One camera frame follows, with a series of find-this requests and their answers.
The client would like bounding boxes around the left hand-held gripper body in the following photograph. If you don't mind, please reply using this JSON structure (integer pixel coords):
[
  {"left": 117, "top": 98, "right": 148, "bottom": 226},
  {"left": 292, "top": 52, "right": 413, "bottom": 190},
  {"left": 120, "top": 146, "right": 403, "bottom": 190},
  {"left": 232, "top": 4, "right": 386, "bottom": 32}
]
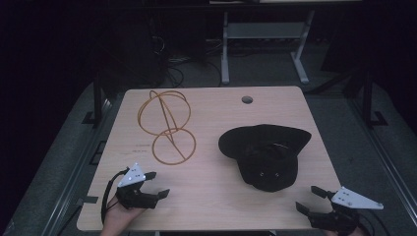
[{"left": 115, "top": 162, "right": 161, "bottom": 210}]

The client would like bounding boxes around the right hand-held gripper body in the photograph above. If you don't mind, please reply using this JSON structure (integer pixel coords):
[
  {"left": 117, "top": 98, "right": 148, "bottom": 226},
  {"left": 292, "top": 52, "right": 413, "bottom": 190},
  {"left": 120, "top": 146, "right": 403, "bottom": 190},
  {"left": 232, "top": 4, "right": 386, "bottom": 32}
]
[{"left": 308, "top": 186, "right": 385, "bottom": 236}]

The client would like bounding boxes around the gold wire hat stand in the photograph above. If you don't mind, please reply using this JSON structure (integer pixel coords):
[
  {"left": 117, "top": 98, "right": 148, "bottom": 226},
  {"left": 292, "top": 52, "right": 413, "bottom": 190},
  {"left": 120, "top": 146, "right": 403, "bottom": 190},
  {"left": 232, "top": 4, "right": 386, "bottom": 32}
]
[{"left": 137, "top": 89, "right": 198, "bottom": 166}]

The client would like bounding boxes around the black cap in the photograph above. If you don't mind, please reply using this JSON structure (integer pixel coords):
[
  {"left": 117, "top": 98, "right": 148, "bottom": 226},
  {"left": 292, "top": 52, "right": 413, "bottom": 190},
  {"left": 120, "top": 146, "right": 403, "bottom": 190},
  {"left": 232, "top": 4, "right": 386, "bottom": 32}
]
[{"left": 217, "top": 123, "right": 313, "bottom": 193}]

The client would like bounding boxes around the person's right hand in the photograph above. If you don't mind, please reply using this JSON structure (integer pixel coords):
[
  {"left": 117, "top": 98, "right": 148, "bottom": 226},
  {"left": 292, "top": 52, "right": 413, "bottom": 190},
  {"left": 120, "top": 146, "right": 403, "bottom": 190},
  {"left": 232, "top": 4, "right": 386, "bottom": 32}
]
[{"left": 324, "top": 225, "right": 366, "bottom": 236}]

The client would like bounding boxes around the person's left hand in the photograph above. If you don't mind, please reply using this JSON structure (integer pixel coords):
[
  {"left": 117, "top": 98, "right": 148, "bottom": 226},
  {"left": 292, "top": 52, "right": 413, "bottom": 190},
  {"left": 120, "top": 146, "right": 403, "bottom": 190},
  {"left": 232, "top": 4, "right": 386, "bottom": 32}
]
[{"left": 99, "top": 195, "right": 147, "bottom": 236}]

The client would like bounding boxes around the black metal stand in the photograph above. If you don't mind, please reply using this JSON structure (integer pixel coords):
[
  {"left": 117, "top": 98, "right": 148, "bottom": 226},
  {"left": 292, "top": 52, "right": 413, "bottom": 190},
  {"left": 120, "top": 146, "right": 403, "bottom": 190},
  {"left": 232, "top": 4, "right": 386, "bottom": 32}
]
[
  {"left": 82, "top": 73, "right": 114, "bottom": 126},
  {"left": 360, "top": 70, "right": 389, "bottom": 128}
]

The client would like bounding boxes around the black cable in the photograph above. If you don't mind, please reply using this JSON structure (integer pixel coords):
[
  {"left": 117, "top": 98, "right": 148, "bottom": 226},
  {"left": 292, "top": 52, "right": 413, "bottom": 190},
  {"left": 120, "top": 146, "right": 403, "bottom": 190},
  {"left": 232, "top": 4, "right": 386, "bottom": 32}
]
[
  {"left": 100, "top": 166, "right": 131, "bottom": 225},
  {"left": 357, "top": 209, "right": 382, "bottom": 236}
]

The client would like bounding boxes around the bundle of floor cables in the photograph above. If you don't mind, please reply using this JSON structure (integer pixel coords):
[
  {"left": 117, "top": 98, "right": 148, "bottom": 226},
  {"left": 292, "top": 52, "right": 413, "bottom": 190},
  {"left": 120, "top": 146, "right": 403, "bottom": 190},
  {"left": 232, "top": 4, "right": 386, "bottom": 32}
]
[{"left": 149, "top": 19, "right": 224, "bottom": 89}]

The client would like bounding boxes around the grey metal desk frame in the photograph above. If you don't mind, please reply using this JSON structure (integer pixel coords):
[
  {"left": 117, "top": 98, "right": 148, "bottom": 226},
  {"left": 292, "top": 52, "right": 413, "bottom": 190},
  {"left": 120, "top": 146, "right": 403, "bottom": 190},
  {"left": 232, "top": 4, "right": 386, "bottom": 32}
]
[{"left": 220, "top": 9, "right": 316, "bottom": 86}]

